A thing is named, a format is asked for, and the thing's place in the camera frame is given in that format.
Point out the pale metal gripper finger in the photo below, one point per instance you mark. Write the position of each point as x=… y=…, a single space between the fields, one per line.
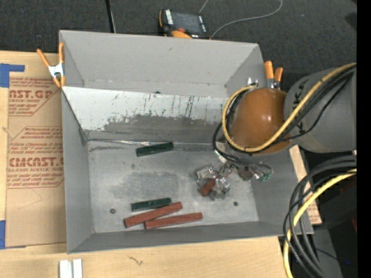
x=222 y=188
x=206 y=173

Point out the short red-brown block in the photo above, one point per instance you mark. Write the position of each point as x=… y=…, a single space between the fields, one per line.
x=207 y=187

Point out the grey metal bin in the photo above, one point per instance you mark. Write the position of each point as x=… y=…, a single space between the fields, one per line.
x=162 y=172

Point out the dark green flat block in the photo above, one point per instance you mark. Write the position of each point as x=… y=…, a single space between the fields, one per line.
x=154 y=149
x=150 y=204

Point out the brown cardboard board, red print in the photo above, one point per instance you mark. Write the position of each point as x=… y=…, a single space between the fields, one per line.
x=34 y=155

